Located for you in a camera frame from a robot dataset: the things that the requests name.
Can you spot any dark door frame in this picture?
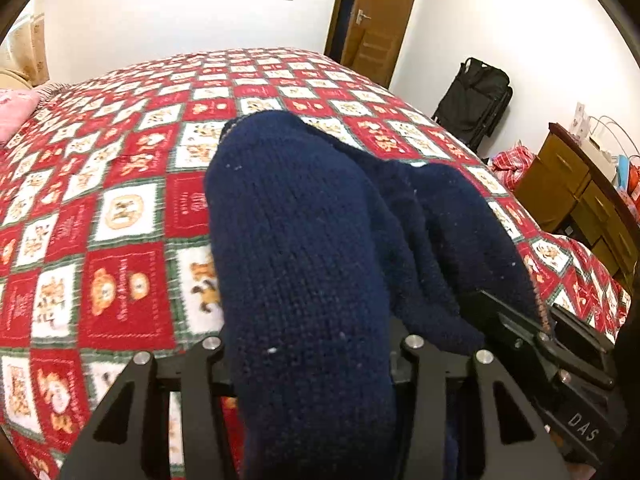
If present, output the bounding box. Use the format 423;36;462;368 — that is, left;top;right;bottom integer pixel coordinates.
324;0;358;63

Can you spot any white box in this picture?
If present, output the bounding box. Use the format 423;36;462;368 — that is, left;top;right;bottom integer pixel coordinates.
585;135;619;181

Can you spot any pink pillow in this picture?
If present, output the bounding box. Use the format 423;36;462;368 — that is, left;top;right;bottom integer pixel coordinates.
0;87;41;143

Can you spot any white wire loop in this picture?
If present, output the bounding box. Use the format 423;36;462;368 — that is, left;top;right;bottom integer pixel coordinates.
590;115;633;161

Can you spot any wooden dresser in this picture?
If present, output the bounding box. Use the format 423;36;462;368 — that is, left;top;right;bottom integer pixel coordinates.
514;122;640;291

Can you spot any cream wooden headboard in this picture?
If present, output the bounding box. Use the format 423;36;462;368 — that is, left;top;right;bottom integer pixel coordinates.
0;67;33;91

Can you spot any brown wooden door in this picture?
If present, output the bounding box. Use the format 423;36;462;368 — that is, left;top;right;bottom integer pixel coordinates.
340;0;426;88

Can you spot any navy knit sweater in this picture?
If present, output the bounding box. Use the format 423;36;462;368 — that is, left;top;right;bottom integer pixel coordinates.
204;110;553;480

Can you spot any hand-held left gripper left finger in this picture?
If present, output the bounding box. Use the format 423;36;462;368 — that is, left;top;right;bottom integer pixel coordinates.
59;336;246;480

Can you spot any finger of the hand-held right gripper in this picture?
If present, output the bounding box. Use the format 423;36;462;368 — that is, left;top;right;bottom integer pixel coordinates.
549;305;617;362
460;289;615;392

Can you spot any red plaid cloth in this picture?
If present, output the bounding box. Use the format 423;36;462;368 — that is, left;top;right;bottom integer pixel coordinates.
489;142;538;191

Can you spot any red checked printed blanket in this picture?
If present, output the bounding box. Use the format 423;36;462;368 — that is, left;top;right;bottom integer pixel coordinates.
0;47;633;480

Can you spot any black bag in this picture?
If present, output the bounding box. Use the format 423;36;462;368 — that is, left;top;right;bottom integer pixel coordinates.
431;57;513;153

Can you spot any grey striped pillow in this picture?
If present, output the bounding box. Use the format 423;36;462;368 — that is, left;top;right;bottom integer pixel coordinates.
31;81;71;106

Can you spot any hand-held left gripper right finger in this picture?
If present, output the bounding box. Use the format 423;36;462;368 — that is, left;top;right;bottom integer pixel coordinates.
390;317;571;480

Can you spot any beige curtain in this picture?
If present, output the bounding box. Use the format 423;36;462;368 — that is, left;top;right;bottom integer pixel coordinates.
0;12;51;86

